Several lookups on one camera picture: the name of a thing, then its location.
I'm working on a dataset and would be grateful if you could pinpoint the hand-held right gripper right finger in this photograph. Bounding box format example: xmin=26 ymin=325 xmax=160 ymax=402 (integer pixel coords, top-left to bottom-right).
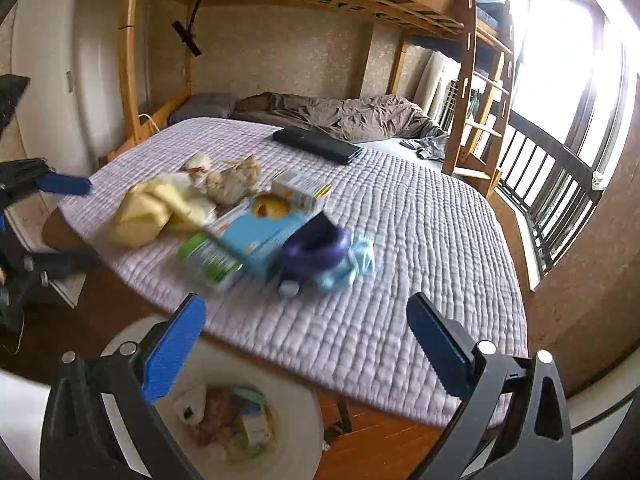
xmin=406 ymin=292 xmax=573 ymax=480

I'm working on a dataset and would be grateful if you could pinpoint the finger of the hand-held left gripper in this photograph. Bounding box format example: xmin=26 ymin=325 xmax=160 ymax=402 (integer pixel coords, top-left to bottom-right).
xmin=22 ymin=250 xmax=102 ymax=286
xmin=0 ymin=158 xmax=92 ymax=206

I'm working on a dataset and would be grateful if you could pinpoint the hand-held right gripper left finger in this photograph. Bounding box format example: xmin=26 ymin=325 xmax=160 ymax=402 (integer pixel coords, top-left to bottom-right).
xmin=40 ymin=292 xmax=208 ymax=480

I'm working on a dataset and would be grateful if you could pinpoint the white waste bin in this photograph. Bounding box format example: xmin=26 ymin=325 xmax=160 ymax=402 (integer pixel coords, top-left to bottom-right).
xmin=100 ymin=315 xmax=326 ymax=480

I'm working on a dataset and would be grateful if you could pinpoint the purple plastic container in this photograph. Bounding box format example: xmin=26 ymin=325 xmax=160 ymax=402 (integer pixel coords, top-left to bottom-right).
xmin=278 ymin=212 xmax=352 ymax=297

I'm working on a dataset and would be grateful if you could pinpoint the large beige paper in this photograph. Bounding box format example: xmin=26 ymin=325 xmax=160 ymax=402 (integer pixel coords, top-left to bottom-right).
xmin=206 ymin=155 xmax=263 ymax=206

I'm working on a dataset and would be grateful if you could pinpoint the white and yellow carton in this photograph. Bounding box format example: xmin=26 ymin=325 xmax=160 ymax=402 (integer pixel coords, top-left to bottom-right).
xmin=271 ymin=167 xmax=333 ymax=216

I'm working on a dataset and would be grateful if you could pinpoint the heap of discarded packaging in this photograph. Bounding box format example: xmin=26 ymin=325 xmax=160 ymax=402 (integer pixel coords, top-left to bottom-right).
xmin=172 ymin=382 xmax=276 ymax=463

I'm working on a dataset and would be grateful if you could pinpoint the white door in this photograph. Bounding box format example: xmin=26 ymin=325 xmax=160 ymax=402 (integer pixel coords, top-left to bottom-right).
xmin=10 ymin=0 xmax=136 ymax=176

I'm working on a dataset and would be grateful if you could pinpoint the green labelled bottle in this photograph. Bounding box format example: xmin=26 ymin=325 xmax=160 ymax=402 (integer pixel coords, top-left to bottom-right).
xmin=176 ymin=234 xmax=245 ymax=293

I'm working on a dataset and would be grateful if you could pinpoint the lavender quilted blanket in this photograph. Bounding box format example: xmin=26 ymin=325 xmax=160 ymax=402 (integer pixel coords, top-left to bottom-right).
xmin=57 ymin=117 xmax=528 ymax=428

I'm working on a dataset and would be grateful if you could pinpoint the blue box with yellow toy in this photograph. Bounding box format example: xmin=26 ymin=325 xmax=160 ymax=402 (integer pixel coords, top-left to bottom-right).
xmin=205 ymin=195 xmax=326 ymax=281

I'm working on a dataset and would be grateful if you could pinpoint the small crumpled beige paper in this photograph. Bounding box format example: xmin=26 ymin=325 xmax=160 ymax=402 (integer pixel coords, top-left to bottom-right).
xmin=180 ymin=152 xmax=215 ymax=178

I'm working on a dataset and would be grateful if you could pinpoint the grey pillow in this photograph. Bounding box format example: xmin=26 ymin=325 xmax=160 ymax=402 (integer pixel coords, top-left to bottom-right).
xmin=167 ymin=94 xmax=238 ymax=126

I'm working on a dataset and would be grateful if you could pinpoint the grey garment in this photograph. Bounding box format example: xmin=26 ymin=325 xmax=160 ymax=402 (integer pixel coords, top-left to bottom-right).
xmin=400 ymin=132 xmax=448 ymax=161

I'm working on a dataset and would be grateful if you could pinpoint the white bed sheet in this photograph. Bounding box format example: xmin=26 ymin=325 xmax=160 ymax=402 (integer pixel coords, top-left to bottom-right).
xmin=360 ymin=137 xmax=446 ymax=173

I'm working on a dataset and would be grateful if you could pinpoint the black balcony railing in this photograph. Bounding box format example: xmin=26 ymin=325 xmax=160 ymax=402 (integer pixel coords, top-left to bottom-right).
xmin=495 ymin=110 xmax=606 ymax=278

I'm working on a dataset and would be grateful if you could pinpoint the black flat case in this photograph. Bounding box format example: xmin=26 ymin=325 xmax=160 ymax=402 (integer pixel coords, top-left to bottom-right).
xmin=272 ymin=127 xmax=363 ymax=166

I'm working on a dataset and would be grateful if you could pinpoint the white slatted panel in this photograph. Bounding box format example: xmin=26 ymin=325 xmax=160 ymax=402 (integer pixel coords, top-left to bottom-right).
xmin=440 ymin=77 xmax=463 ymax=131

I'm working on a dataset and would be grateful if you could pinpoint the brown duvet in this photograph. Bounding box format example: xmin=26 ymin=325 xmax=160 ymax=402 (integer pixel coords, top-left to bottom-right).
xmin=232 ymin=92 xmax=446 ymax=143

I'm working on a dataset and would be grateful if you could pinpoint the wooden bunk ladder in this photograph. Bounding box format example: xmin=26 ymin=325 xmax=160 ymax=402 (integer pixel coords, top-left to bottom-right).
xmin=442 ymin=0 xmax=516 ymax=198

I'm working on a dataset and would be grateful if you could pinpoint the folded white mattress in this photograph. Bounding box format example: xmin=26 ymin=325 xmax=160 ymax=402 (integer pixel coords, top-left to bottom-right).
xmin=412 ymin=55 xmax=461 ymax=121

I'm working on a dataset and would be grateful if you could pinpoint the wooden bunk bed frame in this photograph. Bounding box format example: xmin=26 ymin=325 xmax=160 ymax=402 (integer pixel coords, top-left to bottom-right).
xmin=97 ymin=0 xmax=516 ymax=201

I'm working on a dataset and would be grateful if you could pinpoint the dark window frame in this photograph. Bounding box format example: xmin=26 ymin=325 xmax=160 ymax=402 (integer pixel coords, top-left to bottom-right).
xmin=475 ymin=0 xmax=631 ymax=181

